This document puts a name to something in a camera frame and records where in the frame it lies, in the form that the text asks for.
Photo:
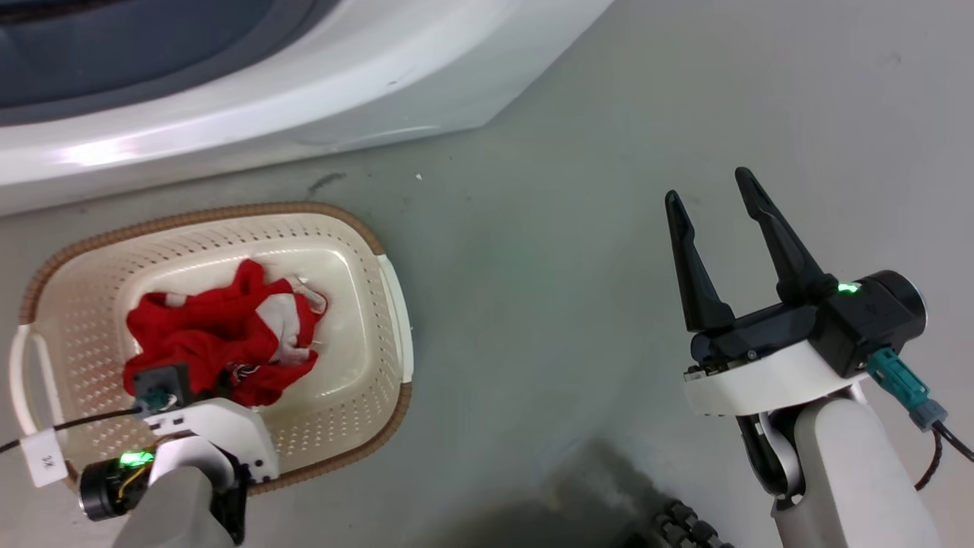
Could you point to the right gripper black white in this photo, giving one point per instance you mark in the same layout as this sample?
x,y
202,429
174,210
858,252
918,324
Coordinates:
x,y
761,377

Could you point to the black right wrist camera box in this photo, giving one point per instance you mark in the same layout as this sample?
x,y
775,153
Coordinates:
x,y
867,320

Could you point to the cream laundry basket brown rim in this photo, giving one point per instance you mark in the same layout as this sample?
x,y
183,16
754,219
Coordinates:
x,y
358,304

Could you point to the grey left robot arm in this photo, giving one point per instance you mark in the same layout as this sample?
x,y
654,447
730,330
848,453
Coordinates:
x,y
171,510

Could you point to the dark grey washer door seal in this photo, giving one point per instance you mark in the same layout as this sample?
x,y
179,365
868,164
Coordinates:
x,y
114,53

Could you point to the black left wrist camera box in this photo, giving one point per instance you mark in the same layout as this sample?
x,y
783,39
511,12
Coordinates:
x,y
161,384

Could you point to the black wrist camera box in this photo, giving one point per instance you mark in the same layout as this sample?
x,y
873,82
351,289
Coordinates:
x,y
161,384
867,320

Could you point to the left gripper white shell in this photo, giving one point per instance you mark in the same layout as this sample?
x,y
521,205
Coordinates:
x,y
228,426

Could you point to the red and white garment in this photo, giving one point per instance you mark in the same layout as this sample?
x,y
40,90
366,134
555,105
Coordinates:
x,y
205,327

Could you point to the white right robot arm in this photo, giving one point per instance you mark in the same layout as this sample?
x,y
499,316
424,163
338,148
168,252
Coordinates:
x,y
860,479

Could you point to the white washing machine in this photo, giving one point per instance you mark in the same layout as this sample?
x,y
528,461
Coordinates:
x,y
319,84

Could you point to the black ribbed robot base wheel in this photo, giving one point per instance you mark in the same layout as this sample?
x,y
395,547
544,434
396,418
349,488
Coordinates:
x,y
681,529

